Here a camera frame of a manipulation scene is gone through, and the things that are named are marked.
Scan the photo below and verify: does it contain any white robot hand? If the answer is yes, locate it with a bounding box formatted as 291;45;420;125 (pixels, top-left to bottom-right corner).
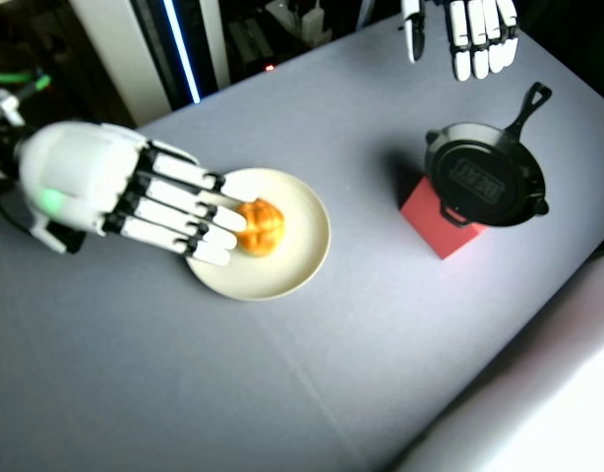
16;120;248;267
401;0;520;83

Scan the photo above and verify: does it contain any black cast iron pan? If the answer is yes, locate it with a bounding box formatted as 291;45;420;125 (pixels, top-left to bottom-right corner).
423;82;553;230

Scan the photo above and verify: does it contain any golden bread bun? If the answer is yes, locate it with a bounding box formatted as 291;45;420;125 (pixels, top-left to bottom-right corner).
236;197;286;258

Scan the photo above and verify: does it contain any red box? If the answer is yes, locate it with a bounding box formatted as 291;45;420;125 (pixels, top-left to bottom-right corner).
398;174;490;261

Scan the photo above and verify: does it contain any cream round plate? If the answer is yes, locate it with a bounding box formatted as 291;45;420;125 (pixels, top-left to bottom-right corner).
183;167;332;302

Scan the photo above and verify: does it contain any white pillar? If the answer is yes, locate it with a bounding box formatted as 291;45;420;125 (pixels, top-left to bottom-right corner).
68;0;173;129

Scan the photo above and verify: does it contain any blue light strip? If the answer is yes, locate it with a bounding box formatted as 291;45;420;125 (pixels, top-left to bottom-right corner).
161;0;203;105

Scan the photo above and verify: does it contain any white plastic block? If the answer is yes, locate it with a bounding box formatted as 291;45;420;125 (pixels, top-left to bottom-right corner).
300;0;333;46

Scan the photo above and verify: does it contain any grey table cloth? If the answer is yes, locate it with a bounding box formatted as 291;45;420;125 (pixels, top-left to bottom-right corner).
0;14;604;472

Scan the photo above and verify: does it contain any green cable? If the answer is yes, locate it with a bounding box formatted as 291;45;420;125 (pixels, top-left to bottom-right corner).
0;68;52;94

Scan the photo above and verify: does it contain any white narrow post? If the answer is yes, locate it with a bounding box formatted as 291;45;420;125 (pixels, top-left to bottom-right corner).
199;0;232;90

